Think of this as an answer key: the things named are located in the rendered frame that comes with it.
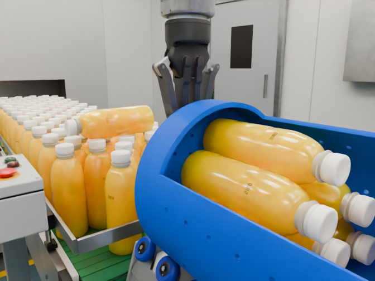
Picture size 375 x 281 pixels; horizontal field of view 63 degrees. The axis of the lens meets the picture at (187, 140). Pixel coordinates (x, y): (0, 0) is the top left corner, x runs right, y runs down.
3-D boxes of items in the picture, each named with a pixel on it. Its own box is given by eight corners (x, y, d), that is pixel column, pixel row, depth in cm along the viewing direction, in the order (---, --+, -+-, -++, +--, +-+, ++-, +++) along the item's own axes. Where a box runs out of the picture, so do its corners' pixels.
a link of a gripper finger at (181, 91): (192, 56, 49) (185, 56, 49) (191, 124, 52) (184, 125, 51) (178, 57, 53) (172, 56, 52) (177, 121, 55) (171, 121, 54)
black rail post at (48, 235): (47, 251, 66) (43, 217, 64) (44, 245, 68) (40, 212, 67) (58, 247, 67) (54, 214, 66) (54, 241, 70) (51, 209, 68)
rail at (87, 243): (79, 255, 56) (77, 240, 56) (77, 253, 57) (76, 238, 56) (233, 200, 80) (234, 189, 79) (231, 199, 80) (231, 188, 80)
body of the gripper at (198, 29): (193, 24, 55) (193, 76, 57) (153, 19, 50) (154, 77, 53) (222, 19, 49) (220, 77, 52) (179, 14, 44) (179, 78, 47)
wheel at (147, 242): (153, 241, 54) (161, 244, 55) (141, 231, 58) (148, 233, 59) (140, 265, 53) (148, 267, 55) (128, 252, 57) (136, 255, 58)
